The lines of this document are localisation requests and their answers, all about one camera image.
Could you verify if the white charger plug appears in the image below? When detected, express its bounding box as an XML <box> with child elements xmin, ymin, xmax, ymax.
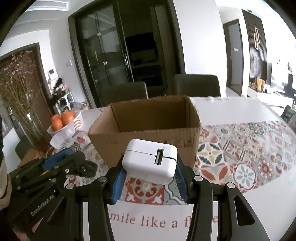
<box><xmin>122</xmin><ymin>139</ymin><xmax>178</xmax><ymax>185</ymax></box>

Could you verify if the person's left hand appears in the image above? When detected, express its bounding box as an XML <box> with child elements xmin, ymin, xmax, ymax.
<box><xmin>13</xmin><ymin>221</ymin><xmax>41</xmax><ymax>241</ymax></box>

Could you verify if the woven yellow box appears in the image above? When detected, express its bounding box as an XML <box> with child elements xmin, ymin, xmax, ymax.
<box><xmin>18</xmin><ymin>149</ymin><xmax>44</xmax><ymax>167</ymax></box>

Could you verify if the floral tissue pack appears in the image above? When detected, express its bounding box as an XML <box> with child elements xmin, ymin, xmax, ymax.
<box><xmin>50</xmin><ymin>131</ymin><xmax>91</xmax><ymax>152</ymax></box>

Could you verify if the glass vase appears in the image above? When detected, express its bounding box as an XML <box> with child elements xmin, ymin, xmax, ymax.
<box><xmin>23</xmin><ymin>112</ymin><xmax>50</xmax><ymax>154</ymax></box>

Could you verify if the white fruit basket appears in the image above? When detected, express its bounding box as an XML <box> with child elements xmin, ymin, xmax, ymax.
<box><xmin>47</xmin><ymin>110</ymin><xmax>84</xmax><ymax>137</ymax></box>

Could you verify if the orange fruit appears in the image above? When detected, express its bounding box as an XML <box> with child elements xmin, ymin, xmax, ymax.
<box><xmin>51</xmin><ymin>114</ymin><xmax>62</xmax><ymax>121</ymax></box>
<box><xmin>61</xmin><ymin>110</ymin><xmax>75</xmax><ymax>126</ymax></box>
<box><xmin>51</xmin><ymin>118</ymin><xmax>63</xmax><ymax>131</ymax></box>

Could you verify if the patterned table runner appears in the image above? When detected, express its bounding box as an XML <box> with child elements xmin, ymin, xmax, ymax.
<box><xmin>65</xmin><ymin>120</ymin><xmax>295</xmax><ymax>205</ymax></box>

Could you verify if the brown cardboard box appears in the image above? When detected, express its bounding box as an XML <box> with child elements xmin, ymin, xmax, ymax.
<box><xmin>88</xmin><ymin>95</ymin><xmax>201</xmax><ymax>167</ymax></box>

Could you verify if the white shoe shelf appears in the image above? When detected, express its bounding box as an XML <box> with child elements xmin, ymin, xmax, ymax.
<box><xmin>57</xmin><ymin>92</ymin><xmax>74</xmax><ymax>112</ymax></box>

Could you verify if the left dark dining chair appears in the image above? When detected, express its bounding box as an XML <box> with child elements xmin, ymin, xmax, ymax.
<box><xmin>101</xmin><ymin>81</ymin><xmax>149</xmax><ymax>106</ymax></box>

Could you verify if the dark dining chair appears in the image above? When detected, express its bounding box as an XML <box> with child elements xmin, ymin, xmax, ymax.
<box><xmin>172</xmin><ymin>74</ymin><xmax>221</xmax><ymax>97</ymax></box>
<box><xmin>101</xmin><ymin>81</ymin><xmax>149</xmax><ymax>106</ymax></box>

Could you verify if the right dark dining chair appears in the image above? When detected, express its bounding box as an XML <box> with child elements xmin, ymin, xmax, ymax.
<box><xmin>172</xmin><ymin>74</ymin><xmax>221</xmax><ymax>97</ymax></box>

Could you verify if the dried flower bouquet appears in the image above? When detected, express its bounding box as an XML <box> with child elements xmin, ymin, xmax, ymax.
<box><xmin>1</xmin><ymin>50</ymin><xmax>42</xmax><ymax>131</ymax></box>

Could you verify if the white tv console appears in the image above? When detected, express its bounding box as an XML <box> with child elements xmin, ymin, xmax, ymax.
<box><xmin>247</xmin><ymin>87</ymin><xmax>293</xmax><ymax>108</ymax></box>

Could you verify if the dark glass cabinet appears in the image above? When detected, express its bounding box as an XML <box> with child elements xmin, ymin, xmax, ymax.
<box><xmin>68</xmin><ymin>1</ymin><xmax>185</xmax><ymax>108</ymax></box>

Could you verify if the grey hallway door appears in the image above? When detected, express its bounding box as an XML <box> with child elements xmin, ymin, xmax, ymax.
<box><xmin>223</xmin><ymin>19</ymin><xmax>244</xmax><ymax>96</ymax></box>

